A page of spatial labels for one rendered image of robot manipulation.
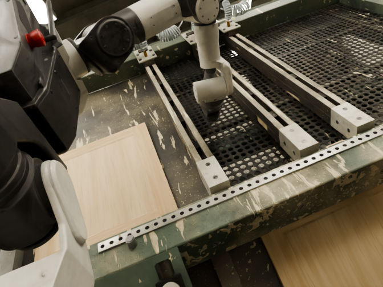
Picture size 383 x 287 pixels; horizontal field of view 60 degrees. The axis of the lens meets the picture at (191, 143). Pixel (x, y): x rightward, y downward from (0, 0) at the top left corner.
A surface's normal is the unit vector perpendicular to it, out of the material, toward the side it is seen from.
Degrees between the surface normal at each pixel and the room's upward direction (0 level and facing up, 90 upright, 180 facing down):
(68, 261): 111
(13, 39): 81
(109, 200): 54
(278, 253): 90
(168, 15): 139
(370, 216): 90
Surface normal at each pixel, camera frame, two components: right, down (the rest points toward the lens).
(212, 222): -0.24, -0.77
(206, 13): 0.58, 0.36
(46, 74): -0.17, -0.64
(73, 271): 0.97, -0.08
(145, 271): -0.02, -0.33
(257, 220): 0.30, 0.52
